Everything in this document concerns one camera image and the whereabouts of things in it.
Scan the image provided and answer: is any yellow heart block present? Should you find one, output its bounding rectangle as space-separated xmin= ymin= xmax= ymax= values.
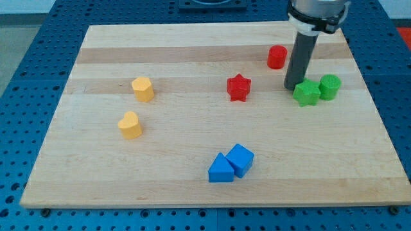
xmin=118 ymin=111 xmax=143 ymax=139

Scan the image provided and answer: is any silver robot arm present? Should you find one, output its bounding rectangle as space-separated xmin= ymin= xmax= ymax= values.
xmin=287 ymin=0 xmax=351 ymax=37

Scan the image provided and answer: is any green star block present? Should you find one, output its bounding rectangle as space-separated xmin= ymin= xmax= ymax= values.
xmin=293 ymin=78 xmax=321 ymax=107

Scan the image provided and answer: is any red cylinder block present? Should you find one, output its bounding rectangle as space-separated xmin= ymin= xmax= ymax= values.
xmin=267 ymin=45 xmax=288 ymax=69

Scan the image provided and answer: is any green cylinder block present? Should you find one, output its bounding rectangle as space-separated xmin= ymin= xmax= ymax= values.
xmin=319 ymin=74 xmax=342 ymax=101

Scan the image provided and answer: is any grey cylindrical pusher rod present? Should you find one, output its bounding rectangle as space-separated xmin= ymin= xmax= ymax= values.
xmin=284 ymin=32 xmax=318 ymax=90

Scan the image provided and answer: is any red star block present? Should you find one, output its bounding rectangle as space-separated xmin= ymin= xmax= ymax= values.
xmin=227 ymin=74 xmax=252 ymax=102

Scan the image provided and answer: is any blue triangle block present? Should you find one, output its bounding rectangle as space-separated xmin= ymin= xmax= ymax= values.
xmin=208 ymin=153 xmax=234 ymax=183

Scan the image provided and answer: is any blue cube block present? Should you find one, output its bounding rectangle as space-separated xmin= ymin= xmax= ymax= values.
xmin=225 ymin=144 xmax=254 ymax=178

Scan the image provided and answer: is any yellow hexagon block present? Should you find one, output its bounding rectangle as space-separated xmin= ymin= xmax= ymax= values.
xmin=132 ymin=77 xmax=155 ymax=102

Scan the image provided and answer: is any wooden board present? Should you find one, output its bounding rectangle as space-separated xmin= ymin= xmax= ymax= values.
xmin=20 ymin=21 xmax=410 ymax=209

